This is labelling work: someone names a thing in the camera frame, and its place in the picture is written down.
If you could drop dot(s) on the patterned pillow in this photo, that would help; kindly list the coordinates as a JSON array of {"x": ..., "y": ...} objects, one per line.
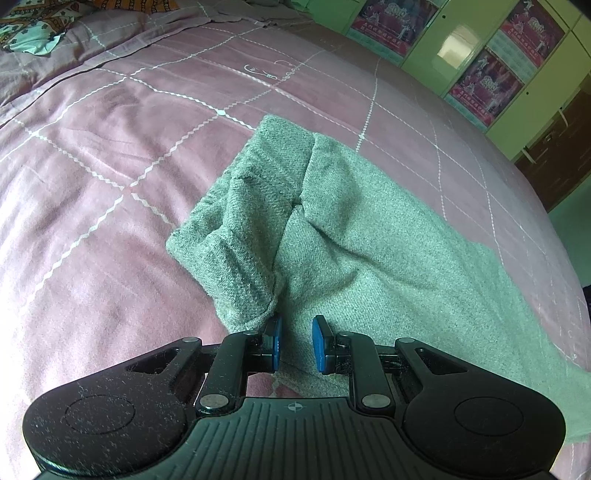
[{"x": 27, "y": 27}]

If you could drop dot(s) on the green towel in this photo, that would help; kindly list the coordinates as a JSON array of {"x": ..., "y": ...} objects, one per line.
[{"x": 369, "y": 240}]

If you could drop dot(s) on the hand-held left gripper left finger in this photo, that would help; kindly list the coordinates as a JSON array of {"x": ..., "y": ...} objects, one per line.
[{"x": 276, "y": 344}]

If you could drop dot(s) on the brown wooden door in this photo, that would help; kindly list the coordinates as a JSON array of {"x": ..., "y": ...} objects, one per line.
[{"x": 558, "y": 157}]

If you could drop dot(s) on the pink wall poster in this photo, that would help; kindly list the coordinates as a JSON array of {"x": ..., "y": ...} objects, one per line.
[
  {"x": 485, "y": 87},
  {"x": 535, "y": 27},
  {"x": 392, "y": 21}
]

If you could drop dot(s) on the pink checked quilt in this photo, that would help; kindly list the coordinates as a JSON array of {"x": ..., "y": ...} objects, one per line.
[{"x": 138, "y": 27}]

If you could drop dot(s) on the green wardrobe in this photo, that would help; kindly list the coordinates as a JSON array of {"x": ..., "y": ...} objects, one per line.
[{"x": 545, "y": 106}]

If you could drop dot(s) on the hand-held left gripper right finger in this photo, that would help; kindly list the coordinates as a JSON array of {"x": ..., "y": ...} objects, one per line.
[{"x": 318, "y": 344}]

